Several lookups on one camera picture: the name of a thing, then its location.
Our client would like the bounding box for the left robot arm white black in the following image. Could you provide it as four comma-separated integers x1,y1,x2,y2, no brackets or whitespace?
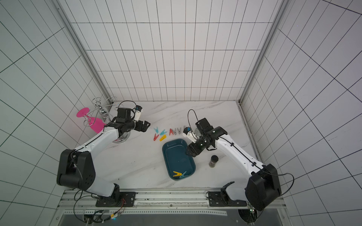
57,105,150,207

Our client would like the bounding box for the yellow clothespin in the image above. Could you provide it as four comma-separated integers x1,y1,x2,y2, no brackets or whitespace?
173,171,183,178
159,135,167,141

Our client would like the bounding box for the teal plastic storage box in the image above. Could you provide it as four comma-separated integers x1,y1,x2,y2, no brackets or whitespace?
162,139,196,181

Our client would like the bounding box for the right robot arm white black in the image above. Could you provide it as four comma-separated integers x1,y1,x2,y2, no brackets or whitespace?
183,118,282,211

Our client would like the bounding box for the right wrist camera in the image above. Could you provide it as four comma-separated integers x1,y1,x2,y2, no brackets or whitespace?
183,127,198,143

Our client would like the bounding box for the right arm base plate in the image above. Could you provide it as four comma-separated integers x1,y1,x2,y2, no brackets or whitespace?
206,191,248,207

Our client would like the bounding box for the pink wine glass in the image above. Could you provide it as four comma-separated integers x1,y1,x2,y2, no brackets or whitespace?
76,107,106,133

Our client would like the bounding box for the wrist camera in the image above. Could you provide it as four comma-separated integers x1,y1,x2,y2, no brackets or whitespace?
183,127,198,143
133,105,142,121

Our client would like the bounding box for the aluminium mounting rail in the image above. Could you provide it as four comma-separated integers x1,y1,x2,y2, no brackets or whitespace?
58,188,286,217

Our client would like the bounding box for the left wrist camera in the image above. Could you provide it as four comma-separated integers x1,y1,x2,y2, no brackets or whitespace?
133,105,142,121

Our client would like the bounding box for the small dark spice jar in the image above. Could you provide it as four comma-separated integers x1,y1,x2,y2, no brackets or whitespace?
209,155,219,168

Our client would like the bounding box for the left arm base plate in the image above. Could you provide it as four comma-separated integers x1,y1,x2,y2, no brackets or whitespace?
95,192,136,208

